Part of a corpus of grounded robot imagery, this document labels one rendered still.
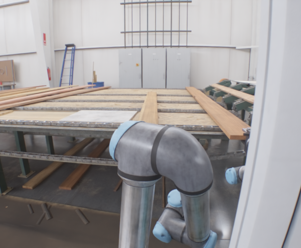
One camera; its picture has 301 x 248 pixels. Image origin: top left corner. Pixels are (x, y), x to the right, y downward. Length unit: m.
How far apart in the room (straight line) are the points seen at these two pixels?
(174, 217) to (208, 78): 6.97
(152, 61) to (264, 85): 6.71
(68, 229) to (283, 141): 1.77
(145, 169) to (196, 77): 7.09
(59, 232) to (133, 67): 5.92
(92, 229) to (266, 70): 1.72
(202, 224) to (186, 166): 0.24
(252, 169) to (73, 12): 8.57
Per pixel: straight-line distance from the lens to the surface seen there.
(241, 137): 1.24
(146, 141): 0.44
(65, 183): 2.45
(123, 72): 7.06
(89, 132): 1.53
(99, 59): 7.99
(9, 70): 10.00
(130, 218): 0.54
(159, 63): 6.87
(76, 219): 1.93
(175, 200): 0.78
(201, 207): 0.54
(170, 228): 0.76
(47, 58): 8.51
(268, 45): 0.21
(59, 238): 1.80
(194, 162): 0.42
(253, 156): 0.23
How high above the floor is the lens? 1.23
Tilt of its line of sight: 15 degrees down
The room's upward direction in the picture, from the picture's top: straight up
